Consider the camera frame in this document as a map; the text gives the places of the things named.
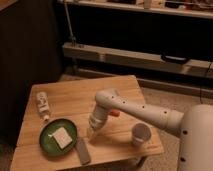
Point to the black handle on shelf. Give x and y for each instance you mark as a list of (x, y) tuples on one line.
[(176, 60)]

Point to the wooden shelf unit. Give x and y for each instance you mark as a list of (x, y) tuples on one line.
[(133, 38)]

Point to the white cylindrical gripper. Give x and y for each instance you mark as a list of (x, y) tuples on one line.
[(97, 120)]

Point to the white square sponge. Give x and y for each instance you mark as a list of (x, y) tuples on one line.
[(62, 137)]

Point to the metal stand pole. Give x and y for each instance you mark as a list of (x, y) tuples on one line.
[(72, 37)]

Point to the green round plate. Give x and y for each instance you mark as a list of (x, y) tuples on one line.
[(49, 145)]

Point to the white lying bottle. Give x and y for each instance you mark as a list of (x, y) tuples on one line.
[(43, 105)]

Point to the wooden table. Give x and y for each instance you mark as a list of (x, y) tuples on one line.
[(74, 100)]

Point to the small orange object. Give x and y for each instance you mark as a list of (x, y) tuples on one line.
[(115, 113)]

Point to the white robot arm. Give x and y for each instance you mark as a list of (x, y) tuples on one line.
[(194, 128)]

